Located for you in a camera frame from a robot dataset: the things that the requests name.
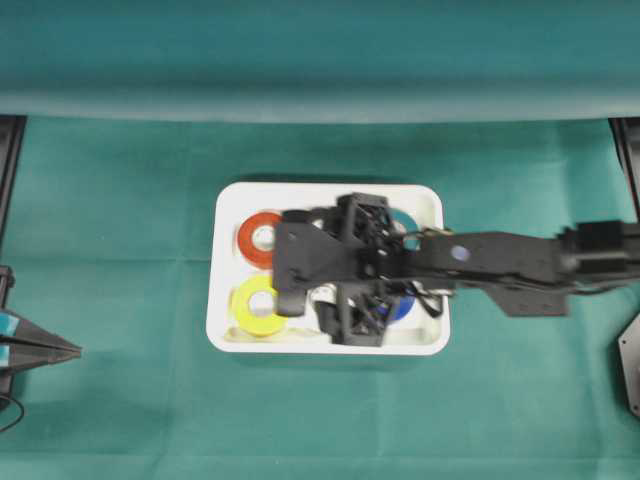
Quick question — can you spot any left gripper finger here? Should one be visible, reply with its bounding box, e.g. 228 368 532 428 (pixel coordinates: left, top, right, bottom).
1 310 81 350
1 345 81 373

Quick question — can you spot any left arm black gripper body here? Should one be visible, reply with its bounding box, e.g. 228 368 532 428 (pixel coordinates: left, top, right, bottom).
0 264 16 396

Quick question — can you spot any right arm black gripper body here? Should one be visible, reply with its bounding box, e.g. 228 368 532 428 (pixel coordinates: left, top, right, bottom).
319 193 425 345

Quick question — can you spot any green tape roll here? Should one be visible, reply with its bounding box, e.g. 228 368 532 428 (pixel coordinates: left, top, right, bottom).
390 208 420 251

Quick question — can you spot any white tape roll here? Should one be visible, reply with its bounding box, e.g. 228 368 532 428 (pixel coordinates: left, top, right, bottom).
305 284 337 323

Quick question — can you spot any blue tape roll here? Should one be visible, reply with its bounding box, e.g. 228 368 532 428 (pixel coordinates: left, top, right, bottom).
375 296 414 324

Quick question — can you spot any red tape roll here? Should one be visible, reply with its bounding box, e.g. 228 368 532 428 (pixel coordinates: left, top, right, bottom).
236 211 281 270

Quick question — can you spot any yellow tape roll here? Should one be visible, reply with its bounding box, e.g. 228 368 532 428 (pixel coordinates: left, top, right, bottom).
231 275 287 337

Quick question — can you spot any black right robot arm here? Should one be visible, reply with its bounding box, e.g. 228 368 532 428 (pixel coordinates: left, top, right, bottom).
301 194 639 347

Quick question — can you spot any white plastic tray case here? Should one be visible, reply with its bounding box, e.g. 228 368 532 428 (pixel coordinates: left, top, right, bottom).
206 182 451 356

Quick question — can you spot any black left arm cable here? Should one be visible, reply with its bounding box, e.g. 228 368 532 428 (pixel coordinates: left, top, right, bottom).
0 392 25 434

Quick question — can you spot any black camera cable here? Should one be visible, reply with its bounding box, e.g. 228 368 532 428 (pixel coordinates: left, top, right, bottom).
399 279 461 319

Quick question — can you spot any black left frame rail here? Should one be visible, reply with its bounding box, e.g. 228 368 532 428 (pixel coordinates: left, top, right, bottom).
0 115 27 235

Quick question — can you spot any black frame rail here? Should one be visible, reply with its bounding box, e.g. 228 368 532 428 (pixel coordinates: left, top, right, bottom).
608 117 640 217
0 115 27 235

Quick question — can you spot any black right frame rail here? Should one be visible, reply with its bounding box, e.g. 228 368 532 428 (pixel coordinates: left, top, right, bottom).
608 117 640 217

